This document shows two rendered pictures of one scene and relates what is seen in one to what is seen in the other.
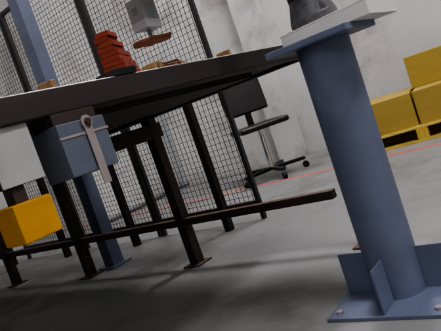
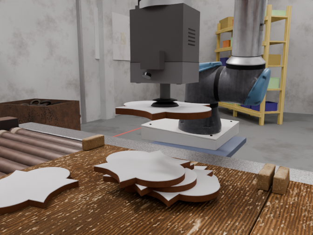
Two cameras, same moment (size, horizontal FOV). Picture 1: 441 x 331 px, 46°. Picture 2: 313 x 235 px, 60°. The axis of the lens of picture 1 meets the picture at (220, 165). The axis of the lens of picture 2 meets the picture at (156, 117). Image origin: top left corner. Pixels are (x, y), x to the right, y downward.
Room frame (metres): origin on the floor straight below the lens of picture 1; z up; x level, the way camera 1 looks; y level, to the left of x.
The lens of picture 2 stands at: (1.90, 0.49, 1.12)
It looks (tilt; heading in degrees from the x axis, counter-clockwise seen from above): 10 degrees down; 264
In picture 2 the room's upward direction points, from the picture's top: straight up
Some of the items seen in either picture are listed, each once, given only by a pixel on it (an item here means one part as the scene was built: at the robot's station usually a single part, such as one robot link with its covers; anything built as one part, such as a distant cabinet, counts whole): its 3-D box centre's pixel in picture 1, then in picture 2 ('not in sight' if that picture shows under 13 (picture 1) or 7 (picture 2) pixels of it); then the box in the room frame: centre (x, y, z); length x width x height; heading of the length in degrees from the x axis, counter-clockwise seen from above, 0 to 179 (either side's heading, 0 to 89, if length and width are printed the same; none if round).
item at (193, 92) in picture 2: not in sight; (204, 81); (1.65, -0.41, 1.08); 0.13 x 0.12 x 0.14; 143
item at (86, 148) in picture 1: (78, 150); not in sight; (1.21, 0.30, 0.77); 0.14 x 0.11 x 0.18; 141
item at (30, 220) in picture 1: (14, 184); not in sight; (1.07, 0.41, 0.74); 0.09 x 0.08 x 0.24; 141
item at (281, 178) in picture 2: (149, 68); (281, 179); (1.67, 0.11, 0.95); 0.06 x 0.02 x 0.03; 51
